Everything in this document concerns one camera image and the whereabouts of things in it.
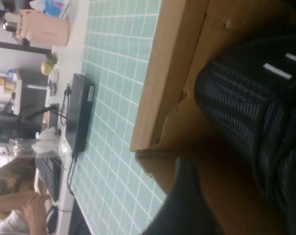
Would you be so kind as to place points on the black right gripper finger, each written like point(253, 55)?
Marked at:
point(187, 210)

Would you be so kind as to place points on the black mesh sneaker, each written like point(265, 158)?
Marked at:
point(236, 102)

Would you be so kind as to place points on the person's bare forearm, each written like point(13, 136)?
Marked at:
point(8, 202)

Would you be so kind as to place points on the brown cardboard shoe box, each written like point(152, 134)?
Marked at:
point(170, 73)

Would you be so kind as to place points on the black rectangular electronics box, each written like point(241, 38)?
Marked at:
point(79, 112)

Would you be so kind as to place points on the person's bare hand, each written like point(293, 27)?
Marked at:
point(36, 208)

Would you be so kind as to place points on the green checked tablecloth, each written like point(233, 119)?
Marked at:
point(113, 98)

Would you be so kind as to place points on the black computer mouse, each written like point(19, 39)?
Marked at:
point(52, 219)

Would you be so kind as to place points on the black keyboard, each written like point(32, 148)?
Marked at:
point(50, 178)

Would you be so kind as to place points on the crumpled white tissue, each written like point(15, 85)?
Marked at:
point(46, 140)

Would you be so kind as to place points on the black tripod stand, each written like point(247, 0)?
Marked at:
point(28, 117)

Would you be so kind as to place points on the green round fruit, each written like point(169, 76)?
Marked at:
point(46, 68)

